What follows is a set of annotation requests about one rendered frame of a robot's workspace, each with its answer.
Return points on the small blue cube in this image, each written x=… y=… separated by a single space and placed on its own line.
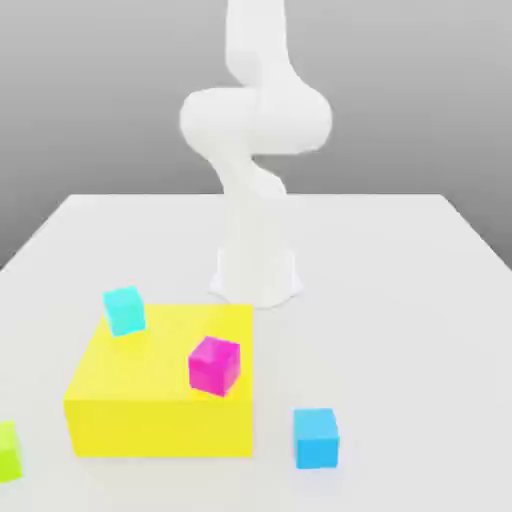
x=316 y=440

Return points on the small lime green cube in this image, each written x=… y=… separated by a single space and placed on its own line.
x=8 y=452

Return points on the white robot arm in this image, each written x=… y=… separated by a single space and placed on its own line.
x=256 y=120

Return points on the large yellow box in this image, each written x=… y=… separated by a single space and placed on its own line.
x=160 y=424

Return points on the small cyan cube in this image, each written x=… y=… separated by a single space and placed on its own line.
x=124 y=312

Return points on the small magenta cube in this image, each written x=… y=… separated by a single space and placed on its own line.
x=214 y=368

